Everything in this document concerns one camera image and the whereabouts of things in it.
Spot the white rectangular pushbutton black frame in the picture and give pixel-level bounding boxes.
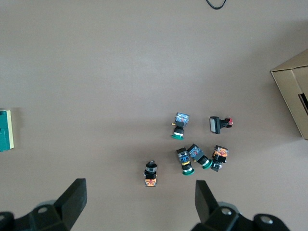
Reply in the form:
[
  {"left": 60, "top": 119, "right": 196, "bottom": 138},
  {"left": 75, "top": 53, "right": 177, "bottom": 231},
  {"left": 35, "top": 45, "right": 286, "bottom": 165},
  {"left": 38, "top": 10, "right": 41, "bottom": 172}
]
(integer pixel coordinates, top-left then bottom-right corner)
[{"left": 209, "top": 115, "right": 234, "bottom": 135}]

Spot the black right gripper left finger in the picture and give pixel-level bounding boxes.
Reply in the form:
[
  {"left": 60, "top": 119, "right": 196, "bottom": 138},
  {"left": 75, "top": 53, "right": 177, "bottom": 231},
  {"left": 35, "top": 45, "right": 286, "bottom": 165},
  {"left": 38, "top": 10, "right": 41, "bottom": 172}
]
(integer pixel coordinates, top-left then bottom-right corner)
[{"left": 0, "top": 178, "right": 88, "bottom": 231}]

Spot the black looping cable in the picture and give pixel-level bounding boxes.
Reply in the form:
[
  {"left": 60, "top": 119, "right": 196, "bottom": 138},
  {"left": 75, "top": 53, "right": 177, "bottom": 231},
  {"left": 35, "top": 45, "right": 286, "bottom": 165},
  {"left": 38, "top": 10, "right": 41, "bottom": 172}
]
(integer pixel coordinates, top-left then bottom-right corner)
[{"left": 205, "top": 0, "right": 227, "bottom": 11}]

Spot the black selector switch orange block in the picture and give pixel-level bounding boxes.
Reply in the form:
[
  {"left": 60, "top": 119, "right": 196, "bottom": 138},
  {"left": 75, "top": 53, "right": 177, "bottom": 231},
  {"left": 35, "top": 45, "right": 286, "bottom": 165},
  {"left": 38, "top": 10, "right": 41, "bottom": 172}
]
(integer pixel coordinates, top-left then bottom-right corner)
[{"left": 143, "top": 160, "right": 159, "bottom": 188}]

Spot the green pushbutton blue yellow block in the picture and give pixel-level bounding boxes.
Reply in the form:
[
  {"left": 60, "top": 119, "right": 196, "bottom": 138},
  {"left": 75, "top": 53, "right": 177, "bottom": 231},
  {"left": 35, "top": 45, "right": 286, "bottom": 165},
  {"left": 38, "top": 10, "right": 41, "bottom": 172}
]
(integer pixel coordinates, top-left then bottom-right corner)
[{"left": 176, "top": 147, "right": 195, "bottom": 175}]

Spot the green load switch white handle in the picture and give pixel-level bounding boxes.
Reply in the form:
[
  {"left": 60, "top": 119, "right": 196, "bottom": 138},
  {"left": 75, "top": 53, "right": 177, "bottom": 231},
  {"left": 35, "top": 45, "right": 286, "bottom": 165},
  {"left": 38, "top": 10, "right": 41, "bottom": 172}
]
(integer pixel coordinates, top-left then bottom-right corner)
[{"left": 0, "top": 109, "right": 15, "bottom": 153}]

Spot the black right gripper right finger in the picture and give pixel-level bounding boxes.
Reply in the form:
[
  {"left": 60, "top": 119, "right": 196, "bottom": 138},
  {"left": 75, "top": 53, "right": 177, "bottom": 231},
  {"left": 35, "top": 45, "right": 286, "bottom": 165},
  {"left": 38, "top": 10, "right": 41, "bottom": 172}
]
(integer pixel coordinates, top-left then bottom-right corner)
[{"left": 191, "top": 180, "right": 291, "bottom": 231}]

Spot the brown cardboard box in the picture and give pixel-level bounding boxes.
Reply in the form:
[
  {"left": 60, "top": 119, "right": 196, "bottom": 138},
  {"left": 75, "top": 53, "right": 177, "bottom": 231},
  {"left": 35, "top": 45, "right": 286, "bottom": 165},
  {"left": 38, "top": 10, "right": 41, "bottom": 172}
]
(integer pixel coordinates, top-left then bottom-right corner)
[{"left": 269, "top": 49, "right": 308, "bottom": 141}]

